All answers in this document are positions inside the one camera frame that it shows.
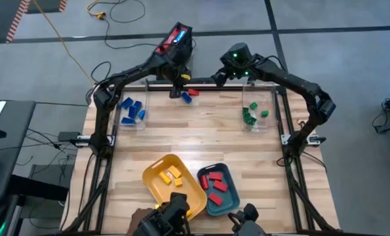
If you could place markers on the long blue block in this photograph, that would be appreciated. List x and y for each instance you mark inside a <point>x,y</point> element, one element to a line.
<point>133,111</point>

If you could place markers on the small yellow block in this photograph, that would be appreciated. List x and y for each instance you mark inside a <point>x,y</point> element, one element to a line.
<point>185,77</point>
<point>178,182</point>

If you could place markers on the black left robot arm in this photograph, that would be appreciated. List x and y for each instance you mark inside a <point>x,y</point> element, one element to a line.
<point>99,124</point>

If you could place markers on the black plastic crate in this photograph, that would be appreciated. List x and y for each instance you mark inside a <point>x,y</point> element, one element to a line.
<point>186,49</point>

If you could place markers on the yellow cylinder block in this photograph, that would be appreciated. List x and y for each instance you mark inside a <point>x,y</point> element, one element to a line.
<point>164,177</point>

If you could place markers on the yellow rectangular block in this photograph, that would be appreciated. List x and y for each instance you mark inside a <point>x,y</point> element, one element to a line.
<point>174,171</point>
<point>189,213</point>

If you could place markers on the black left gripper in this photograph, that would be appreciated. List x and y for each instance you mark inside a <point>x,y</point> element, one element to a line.
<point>176,72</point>

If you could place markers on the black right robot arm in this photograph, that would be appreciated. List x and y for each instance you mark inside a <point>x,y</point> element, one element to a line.
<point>299,83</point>

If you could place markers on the red arch block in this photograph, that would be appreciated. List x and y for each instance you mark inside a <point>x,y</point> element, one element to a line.
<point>215,198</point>

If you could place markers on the black keyboard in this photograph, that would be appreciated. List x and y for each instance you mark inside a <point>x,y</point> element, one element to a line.
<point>201,80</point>

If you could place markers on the grey metal bracket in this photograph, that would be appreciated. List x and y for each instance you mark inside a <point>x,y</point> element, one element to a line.
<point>83,141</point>
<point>314,140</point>

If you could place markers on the black power adapter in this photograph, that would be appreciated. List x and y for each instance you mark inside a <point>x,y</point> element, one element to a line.
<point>68,136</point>

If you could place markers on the person's hand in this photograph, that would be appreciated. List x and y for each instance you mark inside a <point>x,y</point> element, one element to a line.
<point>137,218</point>

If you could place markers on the black floor mat striped edge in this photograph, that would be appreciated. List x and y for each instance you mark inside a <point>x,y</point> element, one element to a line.
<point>1,19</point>
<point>47,5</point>

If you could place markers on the black desk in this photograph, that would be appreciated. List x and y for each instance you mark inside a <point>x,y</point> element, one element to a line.
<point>14,147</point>

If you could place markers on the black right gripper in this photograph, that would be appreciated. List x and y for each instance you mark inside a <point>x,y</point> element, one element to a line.
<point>239,62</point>

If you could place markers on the black aluminium table frame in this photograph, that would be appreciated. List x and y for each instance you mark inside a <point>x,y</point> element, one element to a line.
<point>292,193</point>

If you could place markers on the clear plastic container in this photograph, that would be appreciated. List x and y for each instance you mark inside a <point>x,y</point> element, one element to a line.
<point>142,126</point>
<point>270,95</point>

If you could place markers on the red power unit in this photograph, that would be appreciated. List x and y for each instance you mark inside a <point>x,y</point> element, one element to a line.
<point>173,37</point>

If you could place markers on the dark teal plastic bin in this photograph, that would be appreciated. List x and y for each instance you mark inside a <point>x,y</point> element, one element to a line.
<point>229,203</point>

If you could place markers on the yellow-orange plastic bin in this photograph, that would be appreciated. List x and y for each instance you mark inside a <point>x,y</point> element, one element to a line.
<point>188,190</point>

